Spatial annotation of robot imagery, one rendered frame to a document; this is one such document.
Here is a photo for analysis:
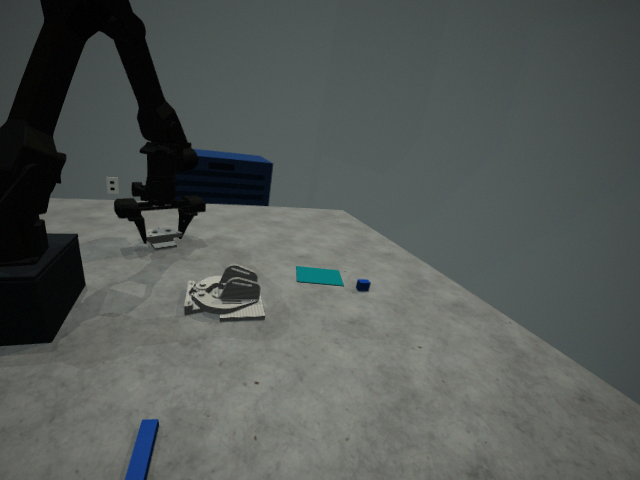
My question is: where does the small blue cube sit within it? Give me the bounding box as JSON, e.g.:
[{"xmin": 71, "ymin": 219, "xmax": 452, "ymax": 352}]
[{"xmin": 356, "ymin": 280, "xmax": 371, "ymax": 292}]

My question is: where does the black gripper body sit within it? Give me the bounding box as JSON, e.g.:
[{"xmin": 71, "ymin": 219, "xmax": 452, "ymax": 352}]
[{"xmin": 114, "ymin": 174, "xmax": 206, "ymax": 219}]

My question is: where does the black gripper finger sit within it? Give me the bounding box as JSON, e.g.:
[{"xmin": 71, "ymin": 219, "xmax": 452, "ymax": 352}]
[
  {"xmin": 128, "ymin": 215, "xmax": 147, "ymax": 244},
  {"xmin": 178, "ymin": 208, "xmax": 197, "ymax": 234}
]

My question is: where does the blue flat bar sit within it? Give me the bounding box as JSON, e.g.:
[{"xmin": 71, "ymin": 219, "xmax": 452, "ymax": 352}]
[{"xmin": 125, "ymin": 419, "xmax": 159, "ymax": 480}]

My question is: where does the teal flat rectangular plate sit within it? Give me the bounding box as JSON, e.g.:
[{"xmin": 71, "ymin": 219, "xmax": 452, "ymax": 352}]
[{"xmin": 296, "ymin": 266, "xmax": 344, "ymax": 286}]

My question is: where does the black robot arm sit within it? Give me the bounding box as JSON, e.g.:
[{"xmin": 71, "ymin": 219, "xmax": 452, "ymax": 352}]
[{"xmin": 0, "ymin": 0, "xmax": 199, "ymax": 267}]

